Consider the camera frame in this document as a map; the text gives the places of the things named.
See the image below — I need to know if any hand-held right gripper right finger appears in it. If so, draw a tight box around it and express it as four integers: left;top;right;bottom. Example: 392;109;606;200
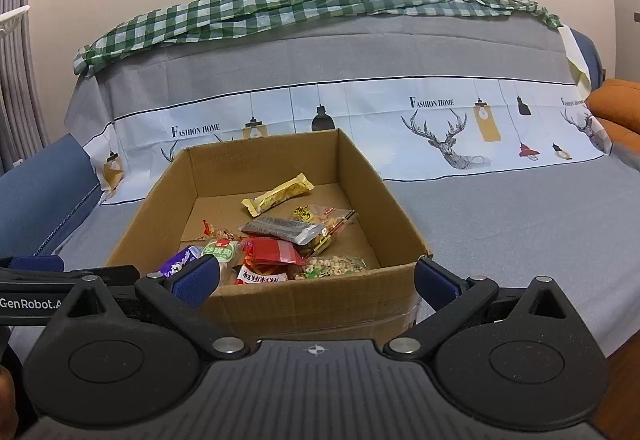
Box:
384;256;576;361

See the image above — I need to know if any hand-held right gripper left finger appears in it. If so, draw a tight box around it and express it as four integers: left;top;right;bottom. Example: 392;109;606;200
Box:
50;254;251;361

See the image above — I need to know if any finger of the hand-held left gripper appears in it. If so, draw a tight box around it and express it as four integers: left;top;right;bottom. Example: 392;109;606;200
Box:
62;265;142;286
0;254;66;272

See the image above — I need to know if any purple snack packet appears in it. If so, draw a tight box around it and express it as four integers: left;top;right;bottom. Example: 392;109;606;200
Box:
159;245;205;278

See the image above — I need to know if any round green label snack packet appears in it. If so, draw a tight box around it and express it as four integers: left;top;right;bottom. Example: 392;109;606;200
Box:
200;237;241;286

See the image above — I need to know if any small orange snack packet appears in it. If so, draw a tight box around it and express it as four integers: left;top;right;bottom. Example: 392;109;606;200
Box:
201;219;241;243

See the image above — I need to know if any silver snack packet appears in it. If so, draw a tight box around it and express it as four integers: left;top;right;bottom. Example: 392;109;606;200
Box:
239;215;331;246

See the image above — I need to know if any long green label snack packet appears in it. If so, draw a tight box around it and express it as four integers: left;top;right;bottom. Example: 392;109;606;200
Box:
287;255;368;281

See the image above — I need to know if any brown cardboard box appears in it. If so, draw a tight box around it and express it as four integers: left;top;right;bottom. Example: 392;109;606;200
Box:
105;127;433;341

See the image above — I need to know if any clear yellow label snack packet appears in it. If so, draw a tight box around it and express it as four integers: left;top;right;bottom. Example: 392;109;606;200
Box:
292;203;358;256

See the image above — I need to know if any blue cushion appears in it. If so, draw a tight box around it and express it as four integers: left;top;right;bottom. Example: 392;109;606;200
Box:
0;133;101;261
570;28;606;88

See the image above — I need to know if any grey printed bed sheet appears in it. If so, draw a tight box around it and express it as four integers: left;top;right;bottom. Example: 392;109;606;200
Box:
50;13;640;361

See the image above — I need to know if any grey curtain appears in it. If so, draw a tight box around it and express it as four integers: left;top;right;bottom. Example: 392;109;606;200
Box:
0;0;48;176

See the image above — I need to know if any white plastic rack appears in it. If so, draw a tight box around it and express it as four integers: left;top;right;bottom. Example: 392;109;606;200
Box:
0;5;31;38

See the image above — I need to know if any orange cushion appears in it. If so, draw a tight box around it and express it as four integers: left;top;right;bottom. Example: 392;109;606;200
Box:
585;78;640;171

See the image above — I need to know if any green checked cloth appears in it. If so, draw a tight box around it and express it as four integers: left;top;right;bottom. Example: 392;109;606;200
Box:
72;0;563;78

